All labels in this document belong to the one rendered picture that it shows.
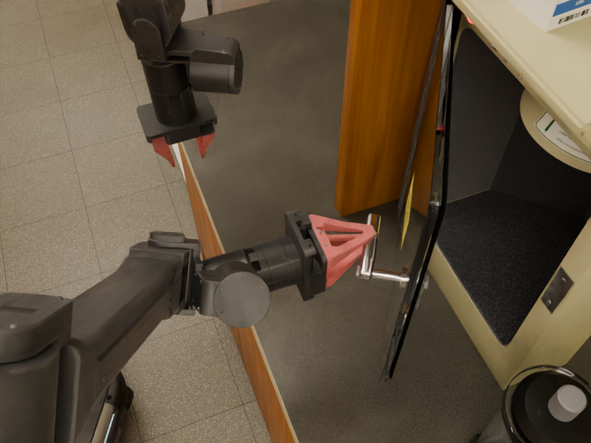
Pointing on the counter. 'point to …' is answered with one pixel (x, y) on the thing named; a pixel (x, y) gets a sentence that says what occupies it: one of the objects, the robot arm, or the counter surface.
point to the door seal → (440, 209)
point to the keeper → (557, 290)
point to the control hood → (543, 58)
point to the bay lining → (502, 139)
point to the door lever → (375, 258)
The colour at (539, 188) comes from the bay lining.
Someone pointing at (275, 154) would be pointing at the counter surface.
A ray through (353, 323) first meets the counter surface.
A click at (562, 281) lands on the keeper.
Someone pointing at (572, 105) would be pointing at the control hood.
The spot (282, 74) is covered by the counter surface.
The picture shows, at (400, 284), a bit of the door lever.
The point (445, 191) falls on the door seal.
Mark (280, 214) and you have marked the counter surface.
